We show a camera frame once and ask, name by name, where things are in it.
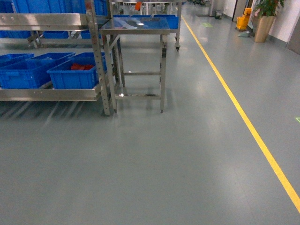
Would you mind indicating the potted plant gold pot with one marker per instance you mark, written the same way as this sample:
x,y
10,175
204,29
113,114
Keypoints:
x,y
267,11

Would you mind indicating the blue bin left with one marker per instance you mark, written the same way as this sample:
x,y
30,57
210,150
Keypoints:
x,y
8,59

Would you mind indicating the steel side table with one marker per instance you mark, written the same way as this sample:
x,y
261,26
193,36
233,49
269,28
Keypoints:
x,y
136,46

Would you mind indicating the blue bin with red parts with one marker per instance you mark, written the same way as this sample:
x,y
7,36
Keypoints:
x,y
63,77

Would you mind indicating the red parts pile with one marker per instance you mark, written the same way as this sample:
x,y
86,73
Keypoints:
x,y
76,66

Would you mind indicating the steel shelf rack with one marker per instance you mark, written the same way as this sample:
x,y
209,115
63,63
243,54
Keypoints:
x,y
36,23

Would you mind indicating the yellow mop bucket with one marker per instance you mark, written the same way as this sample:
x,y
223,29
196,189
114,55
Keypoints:
x,y
242,22

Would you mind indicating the blue bin middle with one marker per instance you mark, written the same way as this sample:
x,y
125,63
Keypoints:
x,y
31,73

